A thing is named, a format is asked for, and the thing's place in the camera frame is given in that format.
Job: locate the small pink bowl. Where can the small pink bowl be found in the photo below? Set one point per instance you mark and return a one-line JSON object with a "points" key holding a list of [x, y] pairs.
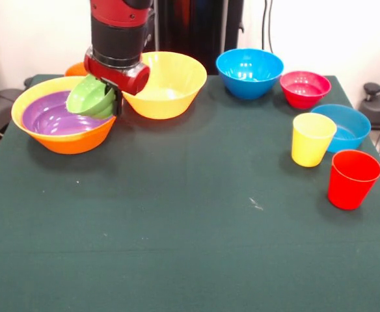
{"points": [[304, 87]]}

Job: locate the small green bowl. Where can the small green bowl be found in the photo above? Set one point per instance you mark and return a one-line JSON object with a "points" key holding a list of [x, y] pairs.
{"points": [[89, 97]]}

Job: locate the yellow cup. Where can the yellow cup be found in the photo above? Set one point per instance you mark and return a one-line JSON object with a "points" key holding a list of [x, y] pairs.
{"points": [[308, 149]]}

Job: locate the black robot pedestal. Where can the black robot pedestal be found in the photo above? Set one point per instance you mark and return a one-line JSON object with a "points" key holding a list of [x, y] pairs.
{"points": [[193, 26]]}

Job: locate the small orange bowl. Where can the small orange bowl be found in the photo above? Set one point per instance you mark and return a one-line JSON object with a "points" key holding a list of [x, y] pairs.
{"points": [[76, 70]]}

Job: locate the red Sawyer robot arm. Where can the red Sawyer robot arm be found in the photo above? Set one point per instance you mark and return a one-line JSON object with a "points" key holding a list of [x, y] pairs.
{"points": [[118, 32]]}

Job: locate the deep blue bowl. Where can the deep blue bowl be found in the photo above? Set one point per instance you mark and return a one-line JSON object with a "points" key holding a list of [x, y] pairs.
{"points": [[248, 68]]}

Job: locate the dark green tablecloth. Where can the dark green tablecloth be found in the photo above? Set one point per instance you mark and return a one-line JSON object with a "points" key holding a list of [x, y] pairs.
{"points": [[177, 227]]}

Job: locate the purple bowl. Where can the purple bowl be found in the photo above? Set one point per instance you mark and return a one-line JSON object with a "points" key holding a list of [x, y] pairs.
{"points": [[47, 113]]}

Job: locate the red cup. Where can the red cup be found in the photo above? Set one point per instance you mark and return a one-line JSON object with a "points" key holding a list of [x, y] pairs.
{"points": [[349, 188]]}

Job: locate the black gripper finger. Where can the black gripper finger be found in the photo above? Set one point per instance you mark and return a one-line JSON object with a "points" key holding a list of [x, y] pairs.
{"points": [[117, 104]]}

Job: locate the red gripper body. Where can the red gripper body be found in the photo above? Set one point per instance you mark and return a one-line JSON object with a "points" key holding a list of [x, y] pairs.
{"points": [[125, 78]]}

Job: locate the shallow blue bowl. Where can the shallow blue bowl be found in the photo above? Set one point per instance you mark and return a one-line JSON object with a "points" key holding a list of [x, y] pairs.
{"points": [[352, 126]]}

